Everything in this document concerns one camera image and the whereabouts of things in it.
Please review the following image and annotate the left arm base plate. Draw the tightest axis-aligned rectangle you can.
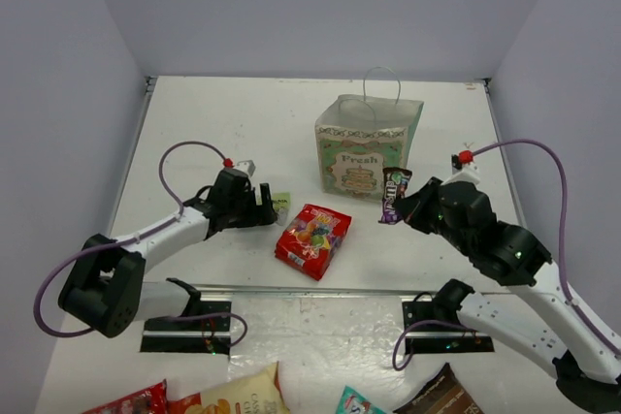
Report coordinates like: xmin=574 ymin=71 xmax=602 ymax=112
xmin=140 ymin=316 xmax=232 ymax=356

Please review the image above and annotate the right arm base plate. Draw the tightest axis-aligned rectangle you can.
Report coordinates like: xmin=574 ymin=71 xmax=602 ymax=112
xmin=402 ymin=292 xmax=495 ymax=355

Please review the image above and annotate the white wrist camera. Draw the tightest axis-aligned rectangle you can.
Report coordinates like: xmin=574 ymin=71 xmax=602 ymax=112
xmin=223 ymin=158 xmax=256 ymax=178
xmin=447 ymin=150 xmax=480 ymax=185

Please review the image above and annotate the cream cassava chips bag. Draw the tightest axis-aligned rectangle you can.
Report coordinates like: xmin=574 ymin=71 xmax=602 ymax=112
xmin=167 ymin=363 xmax=290 ymax=414

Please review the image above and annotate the red fruit candy bag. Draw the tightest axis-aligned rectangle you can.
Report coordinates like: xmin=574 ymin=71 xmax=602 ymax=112
xmin=275 ymin=204 xmax=352 ymax=281

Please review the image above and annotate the red snack bag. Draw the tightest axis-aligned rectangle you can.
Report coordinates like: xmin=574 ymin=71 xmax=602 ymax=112
xmin=83 ymin=380 xmax=168 ymax=414

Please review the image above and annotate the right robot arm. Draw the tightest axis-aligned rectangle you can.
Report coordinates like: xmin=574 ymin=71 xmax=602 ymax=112
xmin=394 ymin=178 xmax=620 ymax=413

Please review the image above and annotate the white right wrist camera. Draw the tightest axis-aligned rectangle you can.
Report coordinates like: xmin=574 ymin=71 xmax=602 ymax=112
xmin=447 ymin=150 xmax=480 ymax=185

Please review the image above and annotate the small green candy packet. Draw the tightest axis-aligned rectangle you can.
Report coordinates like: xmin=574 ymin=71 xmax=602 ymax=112
xmin=272 ymin=192 xmax=291 ymax=226

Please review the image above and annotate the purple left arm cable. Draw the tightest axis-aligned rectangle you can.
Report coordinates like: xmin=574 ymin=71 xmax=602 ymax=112
xmin=32 ymin=141 xmax=249 ymax=347

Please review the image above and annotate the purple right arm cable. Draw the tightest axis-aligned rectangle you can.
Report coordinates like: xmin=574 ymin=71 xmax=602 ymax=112
xmin=391 ymin=138 xmax=621 ymax=371

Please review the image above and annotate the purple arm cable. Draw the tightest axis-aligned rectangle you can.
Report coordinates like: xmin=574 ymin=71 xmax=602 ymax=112
xmin=391 ymin=138 xmax=621 ymax=371
xmin=32 ymin=141 xmax=249 ymax=347

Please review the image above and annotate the dark brown snack bag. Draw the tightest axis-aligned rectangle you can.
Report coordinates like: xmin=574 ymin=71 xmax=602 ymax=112
xmin=394 ymin=363 xmax=482 ymax=414

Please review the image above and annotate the decorated paper bag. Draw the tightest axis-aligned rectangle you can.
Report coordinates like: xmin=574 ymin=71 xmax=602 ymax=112
xmin=314 ymin=67 xmax=424 ymax=202

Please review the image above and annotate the brown m&m packet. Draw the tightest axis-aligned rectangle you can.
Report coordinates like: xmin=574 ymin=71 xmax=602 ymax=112
xmin=378 ymin=167 xmax=412 ymax=225

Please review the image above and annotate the teal snack packet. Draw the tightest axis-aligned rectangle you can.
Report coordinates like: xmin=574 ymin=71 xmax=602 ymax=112
xmin=335 ymin=386 xmax=385 ymax=414

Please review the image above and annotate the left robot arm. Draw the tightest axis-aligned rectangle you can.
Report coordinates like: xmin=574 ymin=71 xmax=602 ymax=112
xmin=58 ymin=168 xmax=278 ymax=338

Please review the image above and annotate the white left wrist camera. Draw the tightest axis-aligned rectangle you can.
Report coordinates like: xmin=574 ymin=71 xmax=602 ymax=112
xmin=223 ymin=158 xmax=256 ymax=178

